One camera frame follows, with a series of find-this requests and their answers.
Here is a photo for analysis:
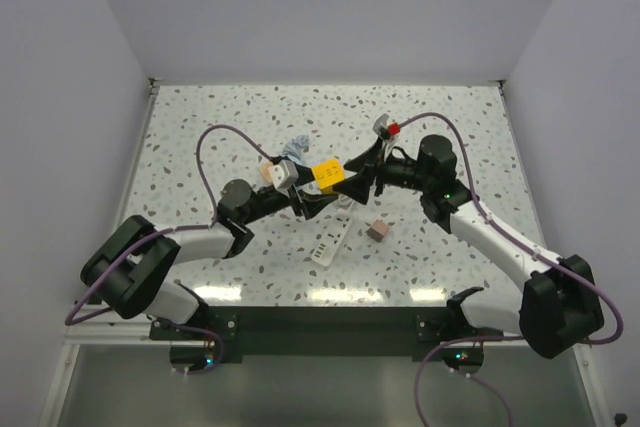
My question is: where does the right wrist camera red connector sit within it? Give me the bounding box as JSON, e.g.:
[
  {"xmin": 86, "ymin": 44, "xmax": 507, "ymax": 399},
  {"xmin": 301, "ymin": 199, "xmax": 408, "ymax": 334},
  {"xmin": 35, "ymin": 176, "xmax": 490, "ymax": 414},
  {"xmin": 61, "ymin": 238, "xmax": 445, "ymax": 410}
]
[{"xmin": 372, "ymin": 114, "xmax": 401, "ymax": 140}]

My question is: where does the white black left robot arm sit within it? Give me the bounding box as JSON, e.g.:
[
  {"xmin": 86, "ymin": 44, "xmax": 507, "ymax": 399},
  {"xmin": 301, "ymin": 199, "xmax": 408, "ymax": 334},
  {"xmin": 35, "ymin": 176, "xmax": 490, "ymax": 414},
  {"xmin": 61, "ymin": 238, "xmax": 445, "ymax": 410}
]
[{"xmin": 80, "ymin": 160, "xmax": 338, "ymax": 339}]

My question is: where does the light blue coiled cord plug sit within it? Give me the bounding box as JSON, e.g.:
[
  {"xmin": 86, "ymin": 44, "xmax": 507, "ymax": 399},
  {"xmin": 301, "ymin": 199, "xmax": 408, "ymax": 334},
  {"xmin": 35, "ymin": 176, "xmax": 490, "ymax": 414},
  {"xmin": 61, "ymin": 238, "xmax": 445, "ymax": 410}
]
[{"xmin": 282, "ymin": 134, "xmax": 310, "ymax": 166}]

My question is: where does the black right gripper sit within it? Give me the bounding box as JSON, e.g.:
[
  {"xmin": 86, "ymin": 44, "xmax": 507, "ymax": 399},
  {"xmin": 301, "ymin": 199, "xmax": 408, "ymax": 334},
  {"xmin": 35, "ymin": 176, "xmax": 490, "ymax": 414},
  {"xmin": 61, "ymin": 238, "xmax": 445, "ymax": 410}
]
[{"xmin": 333, "ymin": 136, "xmax": 431, "ymax": 206}]

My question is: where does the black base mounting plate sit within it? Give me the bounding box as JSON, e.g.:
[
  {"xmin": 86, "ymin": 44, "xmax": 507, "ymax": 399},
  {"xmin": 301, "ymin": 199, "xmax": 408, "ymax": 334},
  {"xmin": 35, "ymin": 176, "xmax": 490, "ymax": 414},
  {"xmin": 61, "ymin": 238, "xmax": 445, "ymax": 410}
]
[{"xmin": 149, "ymin": 306, "xmax": 497, "ymax": 364}]

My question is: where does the pink cube socket adapter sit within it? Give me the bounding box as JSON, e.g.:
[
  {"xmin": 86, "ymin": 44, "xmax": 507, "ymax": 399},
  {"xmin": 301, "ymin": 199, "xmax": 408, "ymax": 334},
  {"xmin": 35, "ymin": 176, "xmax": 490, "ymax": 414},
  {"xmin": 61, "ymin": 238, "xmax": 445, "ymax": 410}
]
[{"xmin": 366, "ymin": 220, "xmax": 390, "ymax": 243}]

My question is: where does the beige cube socket adapter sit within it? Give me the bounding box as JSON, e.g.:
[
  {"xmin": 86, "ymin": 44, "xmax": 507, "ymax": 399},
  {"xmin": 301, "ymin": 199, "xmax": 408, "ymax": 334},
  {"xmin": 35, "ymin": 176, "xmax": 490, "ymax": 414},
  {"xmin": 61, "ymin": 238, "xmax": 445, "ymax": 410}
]
[{"xmin": 259, "ymin": 162, "xmax": 273, "ymax": 184}]

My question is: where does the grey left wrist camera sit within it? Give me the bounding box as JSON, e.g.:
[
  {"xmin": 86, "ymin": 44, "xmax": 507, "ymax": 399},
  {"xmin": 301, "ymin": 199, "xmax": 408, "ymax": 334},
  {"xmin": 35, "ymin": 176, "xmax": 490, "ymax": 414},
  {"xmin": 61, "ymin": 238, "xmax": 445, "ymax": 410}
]
[{"xmin": 268, "ymin": 159, "xmax": 299, "ymax": 192}]

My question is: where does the yellow cube socket adapter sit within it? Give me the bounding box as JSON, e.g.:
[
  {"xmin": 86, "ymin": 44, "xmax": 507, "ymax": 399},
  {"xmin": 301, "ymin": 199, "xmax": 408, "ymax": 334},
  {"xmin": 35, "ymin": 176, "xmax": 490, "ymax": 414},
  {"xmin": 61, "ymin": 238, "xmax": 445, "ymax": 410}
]
[{"xmin": 311, "ymin": 158, "xmax": 346, "ymax": 194}]

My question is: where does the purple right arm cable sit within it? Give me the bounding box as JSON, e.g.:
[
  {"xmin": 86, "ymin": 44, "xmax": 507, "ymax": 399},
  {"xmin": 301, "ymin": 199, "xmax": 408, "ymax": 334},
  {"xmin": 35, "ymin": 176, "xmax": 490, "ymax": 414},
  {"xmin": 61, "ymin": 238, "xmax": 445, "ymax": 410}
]
[{"xmin": 399, "ymin": 112, "xmax": 626, "ymax": 427}]

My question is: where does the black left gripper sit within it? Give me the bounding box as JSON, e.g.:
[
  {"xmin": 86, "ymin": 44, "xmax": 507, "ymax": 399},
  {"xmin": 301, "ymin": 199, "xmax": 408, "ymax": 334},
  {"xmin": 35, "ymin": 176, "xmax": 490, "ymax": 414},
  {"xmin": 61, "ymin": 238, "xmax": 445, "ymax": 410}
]
[{"xmin": 241, "ymin": 162, "xmax": 337, "ymax": 225}]

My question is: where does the white power strip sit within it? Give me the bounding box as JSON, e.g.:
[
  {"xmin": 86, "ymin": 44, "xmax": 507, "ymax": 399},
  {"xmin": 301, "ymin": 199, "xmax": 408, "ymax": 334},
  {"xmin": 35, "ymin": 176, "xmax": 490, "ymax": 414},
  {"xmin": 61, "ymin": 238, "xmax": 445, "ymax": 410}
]
[{"xmin": 311, "ymin": 210, "xmax": 353, "ymax": 267}]

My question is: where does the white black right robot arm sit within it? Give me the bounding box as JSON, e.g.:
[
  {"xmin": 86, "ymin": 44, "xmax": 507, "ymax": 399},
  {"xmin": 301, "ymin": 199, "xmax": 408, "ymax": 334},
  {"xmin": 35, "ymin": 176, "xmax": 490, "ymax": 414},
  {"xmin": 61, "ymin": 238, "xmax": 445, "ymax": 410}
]
[{"xmin": 333, "ymin": 135, "xmax": 604, "ymax": 359}]

